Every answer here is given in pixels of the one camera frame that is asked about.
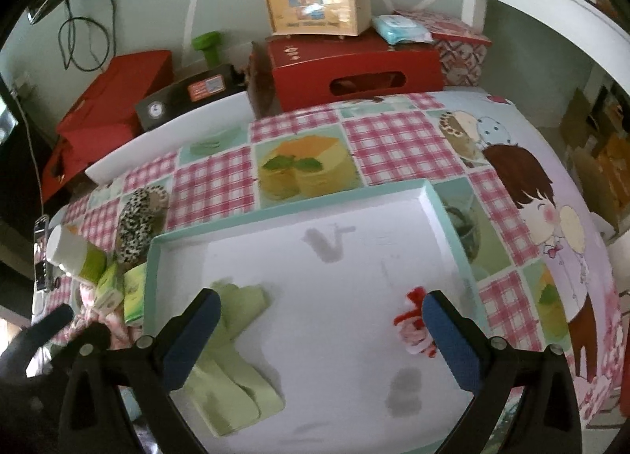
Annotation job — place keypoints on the white bottle with green label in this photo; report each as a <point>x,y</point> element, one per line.
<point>66,249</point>

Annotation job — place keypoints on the light green sock pair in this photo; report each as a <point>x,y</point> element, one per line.
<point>236,385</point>

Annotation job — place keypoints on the pale boxed packet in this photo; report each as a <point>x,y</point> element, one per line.
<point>320,311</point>

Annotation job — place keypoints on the leopard print scrunchie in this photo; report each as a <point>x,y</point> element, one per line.
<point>138,227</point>

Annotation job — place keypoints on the red box with oval cutout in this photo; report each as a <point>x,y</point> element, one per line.
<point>315,75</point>

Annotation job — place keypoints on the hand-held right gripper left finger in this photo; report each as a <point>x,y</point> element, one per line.
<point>197,336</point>

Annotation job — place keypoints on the red patterned gift box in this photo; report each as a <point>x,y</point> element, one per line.
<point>460,60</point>

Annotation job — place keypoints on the blue wet wipes pack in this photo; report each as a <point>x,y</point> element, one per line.
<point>401,28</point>

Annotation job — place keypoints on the smartphone in clear case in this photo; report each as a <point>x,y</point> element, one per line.
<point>42,257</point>

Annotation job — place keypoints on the printed checkered tablecloth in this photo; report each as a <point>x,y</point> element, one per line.
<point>393,144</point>

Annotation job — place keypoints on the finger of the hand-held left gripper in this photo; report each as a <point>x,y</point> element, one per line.
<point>49,325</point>
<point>96,333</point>

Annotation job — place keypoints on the red and pink sock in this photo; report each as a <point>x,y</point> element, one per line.
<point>411,331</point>

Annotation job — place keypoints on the pink patterned cloth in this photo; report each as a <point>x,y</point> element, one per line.
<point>106,328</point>

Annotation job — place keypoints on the red box at left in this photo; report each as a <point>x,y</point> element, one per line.
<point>108,104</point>

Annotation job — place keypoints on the cardboard boxes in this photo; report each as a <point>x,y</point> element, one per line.
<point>603,149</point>

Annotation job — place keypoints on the black device with gauge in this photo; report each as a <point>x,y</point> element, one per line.
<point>197,104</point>

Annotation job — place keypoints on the green tissue packet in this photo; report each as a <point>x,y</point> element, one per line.
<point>109,286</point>
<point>134,296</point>

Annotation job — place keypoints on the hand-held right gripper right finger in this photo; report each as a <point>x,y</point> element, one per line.
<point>453,350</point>

